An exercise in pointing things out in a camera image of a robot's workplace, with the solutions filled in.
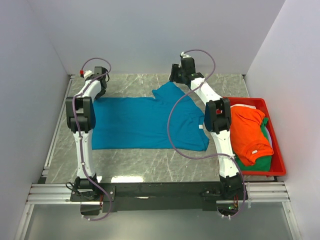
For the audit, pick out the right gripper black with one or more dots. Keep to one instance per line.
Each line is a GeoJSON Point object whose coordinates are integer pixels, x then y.
{"type": "Point", "coordinates": [174, 70]}

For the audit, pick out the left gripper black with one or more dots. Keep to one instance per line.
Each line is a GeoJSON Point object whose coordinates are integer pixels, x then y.
{"type": "Point", "coordinates": [99, 95]}

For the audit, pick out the teal t shirt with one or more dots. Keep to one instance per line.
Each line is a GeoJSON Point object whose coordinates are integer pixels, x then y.
{"type": "Point", "coordinates": [142, 122]}

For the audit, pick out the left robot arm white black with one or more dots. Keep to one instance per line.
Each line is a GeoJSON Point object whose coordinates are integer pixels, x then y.
{"type": "Point", "coordinates": [81, 120]}

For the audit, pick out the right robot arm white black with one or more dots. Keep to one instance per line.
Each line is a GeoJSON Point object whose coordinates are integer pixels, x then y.
{"type": "Point", "coordinates": [217, 121]}

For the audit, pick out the orange t shirt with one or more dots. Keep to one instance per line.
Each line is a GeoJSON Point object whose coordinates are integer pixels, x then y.
{"type": "Point", "coordinates": [247, 139]}

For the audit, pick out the lavender t shirt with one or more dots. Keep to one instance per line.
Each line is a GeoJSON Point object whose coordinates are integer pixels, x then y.
{"type": "Point", "coordinates": [268, 136]}

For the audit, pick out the black base bar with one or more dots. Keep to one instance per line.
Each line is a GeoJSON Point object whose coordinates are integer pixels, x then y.
{"type": "Point", "coordinates": [154, 196]}

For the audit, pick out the green t shirt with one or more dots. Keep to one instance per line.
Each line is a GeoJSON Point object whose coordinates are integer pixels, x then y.
{"type": "Point", "coordinates": [263, 163]}

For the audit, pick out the red plastic bin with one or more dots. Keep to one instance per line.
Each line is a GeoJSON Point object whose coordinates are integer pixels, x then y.
{"type": "Point", "coordinates": [277, 167]}

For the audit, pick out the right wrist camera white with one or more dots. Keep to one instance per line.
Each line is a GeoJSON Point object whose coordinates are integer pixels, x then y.
{"type": "Point", "coordinates": [184, 55]}

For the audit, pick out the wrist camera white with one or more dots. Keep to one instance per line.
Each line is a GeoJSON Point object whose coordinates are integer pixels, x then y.
{"type": "Point", "coordinates": [85, 74]}
{"type": "Point", "coordinates": [184, 55]}

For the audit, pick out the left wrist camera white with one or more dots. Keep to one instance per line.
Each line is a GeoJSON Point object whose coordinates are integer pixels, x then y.
{"type": "Point", "coordinates": [85, 74]}

